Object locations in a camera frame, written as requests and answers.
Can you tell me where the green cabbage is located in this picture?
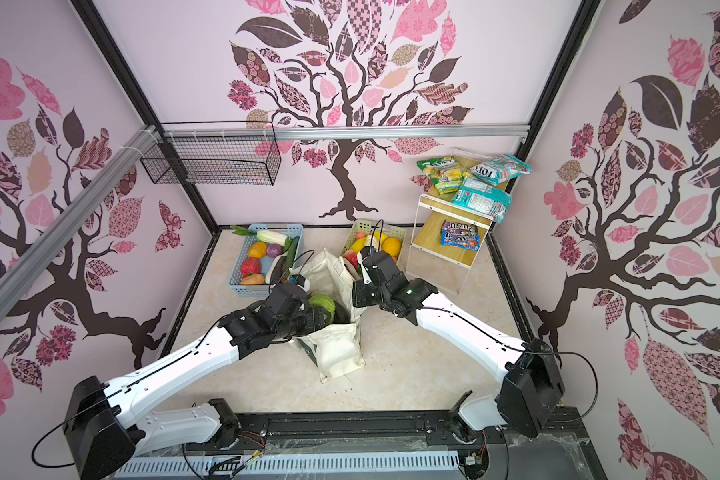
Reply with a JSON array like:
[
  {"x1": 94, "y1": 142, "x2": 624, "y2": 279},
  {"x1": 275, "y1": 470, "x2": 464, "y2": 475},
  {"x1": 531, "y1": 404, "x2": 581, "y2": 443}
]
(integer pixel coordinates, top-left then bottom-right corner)
[{"x1": 309, "y1": 293, "x2": 336, "y2": 324}]

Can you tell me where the white daikon radish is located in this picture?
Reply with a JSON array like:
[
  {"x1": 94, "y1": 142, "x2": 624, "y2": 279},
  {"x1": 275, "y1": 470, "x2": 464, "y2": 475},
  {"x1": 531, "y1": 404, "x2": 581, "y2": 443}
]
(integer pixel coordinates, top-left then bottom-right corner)
[{"x1": 265, "y1": 255, "x2": 287, "y2": 285}]

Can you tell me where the cream canvas grocery bag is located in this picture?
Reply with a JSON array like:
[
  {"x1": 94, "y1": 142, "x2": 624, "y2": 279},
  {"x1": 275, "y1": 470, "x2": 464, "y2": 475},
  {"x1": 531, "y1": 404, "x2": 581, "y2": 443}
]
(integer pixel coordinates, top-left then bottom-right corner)
[{"x1": 296, "y1": 250, "x2": 366, "y2": 384}]

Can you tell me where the blue candy bag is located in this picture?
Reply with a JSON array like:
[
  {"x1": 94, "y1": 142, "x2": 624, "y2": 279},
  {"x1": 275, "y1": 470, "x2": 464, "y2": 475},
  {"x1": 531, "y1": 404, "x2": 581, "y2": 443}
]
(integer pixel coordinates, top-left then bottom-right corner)
[{"x1": 440, "y1": 221, "x2": 481, "y2": 251}]

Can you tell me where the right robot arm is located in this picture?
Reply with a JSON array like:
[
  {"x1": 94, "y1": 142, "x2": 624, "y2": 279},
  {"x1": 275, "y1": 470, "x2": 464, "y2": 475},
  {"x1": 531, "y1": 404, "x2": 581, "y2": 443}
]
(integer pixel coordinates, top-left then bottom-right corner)
[{"x1": 352, "y1": 247, "x2": 564, "y2": 442}]

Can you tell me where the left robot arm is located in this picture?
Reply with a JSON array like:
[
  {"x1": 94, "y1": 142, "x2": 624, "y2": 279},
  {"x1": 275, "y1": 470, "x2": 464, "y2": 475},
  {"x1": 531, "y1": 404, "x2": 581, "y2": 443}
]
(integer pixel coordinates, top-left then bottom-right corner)
[{"x1": 62, "y1": 283, "x2": 335, "y2": 479}]

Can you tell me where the green yellow snack bag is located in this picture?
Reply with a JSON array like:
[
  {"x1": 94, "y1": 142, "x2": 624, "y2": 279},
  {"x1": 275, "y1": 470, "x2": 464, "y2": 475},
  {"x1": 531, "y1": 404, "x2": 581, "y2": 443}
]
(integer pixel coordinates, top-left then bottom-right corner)
[{"x1": 417, "y1": 157, "x2": 472, "y2": 195}]

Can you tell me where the teal white snack bag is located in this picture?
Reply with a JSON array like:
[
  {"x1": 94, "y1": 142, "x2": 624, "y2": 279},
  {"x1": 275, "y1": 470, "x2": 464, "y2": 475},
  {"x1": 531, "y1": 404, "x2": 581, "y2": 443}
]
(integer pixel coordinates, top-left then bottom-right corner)
[{"x1": 470, "y1": 154, "x2": 532, "y2": 186}]

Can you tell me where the orange fruit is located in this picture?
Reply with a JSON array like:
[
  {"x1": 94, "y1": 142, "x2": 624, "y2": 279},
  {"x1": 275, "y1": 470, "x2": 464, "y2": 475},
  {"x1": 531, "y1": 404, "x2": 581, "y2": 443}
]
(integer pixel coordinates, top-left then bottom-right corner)
[{"x1": 381, "y1": 237, "x2": 402, "y2": 258}]

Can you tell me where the green plastic fruit basket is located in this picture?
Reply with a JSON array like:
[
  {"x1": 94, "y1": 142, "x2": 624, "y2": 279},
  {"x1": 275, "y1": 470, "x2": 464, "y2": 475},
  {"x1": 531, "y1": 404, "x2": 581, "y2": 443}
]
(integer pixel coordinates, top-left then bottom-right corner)
[{"x1": 341, "y1": 220, "x2": 406, "y2": 261}]

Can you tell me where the yellow bell pepper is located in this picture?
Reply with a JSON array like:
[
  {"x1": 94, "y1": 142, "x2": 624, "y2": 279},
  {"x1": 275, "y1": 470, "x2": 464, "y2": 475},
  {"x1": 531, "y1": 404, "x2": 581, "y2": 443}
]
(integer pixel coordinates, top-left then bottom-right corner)
[{"x1": 248, "y1": 241, "x2": 268, "y2": 259}]

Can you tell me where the green cucumber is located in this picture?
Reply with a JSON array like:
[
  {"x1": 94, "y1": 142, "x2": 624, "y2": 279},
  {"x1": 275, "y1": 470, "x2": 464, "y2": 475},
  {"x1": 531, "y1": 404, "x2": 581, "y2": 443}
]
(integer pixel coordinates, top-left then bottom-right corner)
[{"x1": 285, "y1": 236, "x2": 300, "y2": 269}]

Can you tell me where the white wooden shelf rack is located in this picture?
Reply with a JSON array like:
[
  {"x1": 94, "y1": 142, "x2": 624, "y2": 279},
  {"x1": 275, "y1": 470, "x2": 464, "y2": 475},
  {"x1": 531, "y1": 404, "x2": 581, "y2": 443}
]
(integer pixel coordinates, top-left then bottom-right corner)
[{"x1": 407, "y1": 154, "x2": 512, "y2": 292}]

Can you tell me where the blue plastic vegetable basket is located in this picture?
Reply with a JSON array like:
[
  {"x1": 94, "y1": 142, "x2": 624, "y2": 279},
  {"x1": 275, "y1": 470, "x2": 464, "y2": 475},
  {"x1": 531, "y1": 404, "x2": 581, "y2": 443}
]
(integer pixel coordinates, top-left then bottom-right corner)
[{"x1": 228, "y1": 224, "x2": 304, "y2": 297}]

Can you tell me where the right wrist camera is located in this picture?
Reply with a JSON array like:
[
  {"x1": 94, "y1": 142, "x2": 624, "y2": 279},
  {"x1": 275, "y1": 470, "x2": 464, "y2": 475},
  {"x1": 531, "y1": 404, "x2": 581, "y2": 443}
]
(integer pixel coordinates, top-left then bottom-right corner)
[{"x1": 357, "y1": 247, "x2": 375, "y2": 285}]

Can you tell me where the white cable duct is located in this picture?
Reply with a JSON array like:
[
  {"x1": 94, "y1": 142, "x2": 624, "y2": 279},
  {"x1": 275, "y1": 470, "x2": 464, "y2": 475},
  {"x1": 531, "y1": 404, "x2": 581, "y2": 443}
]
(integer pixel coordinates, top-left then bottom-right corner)
[{"x1": 111, "y1": 451, "x2": 461, "y2": 479}]

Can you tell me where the black wire wall basket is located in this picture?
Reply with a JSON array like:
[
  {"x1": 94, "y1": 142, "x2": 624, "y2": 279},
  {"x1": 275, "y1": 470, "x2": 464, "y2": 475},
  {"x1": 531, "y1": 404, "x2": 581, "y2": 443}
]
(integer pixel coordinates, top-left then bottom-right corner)
[{"x1": 141, "y1": 120, "x2": 282, "y2": 186}]

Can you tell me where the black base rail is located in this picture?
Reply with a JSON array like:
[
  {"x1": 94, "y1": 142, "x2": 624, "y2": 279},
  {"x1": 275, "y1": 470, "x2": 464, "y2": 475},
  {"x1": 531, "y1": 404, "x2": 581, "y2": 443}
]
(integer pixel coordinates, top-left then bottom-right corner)
[{"x1": 87, "y1": 407, "x2": 607, "y2": 480}]

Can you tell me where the aluminium frame rail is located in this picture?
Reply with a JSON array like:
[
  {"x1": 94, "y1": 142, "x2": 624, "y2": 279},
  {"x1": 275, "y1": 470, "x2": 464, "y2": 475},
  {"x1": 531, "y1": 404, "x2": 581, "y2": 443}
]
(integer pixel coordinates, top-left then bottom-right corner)
[{"x1": 0, "y1": 123, "x2": 530, "y2": 323}]

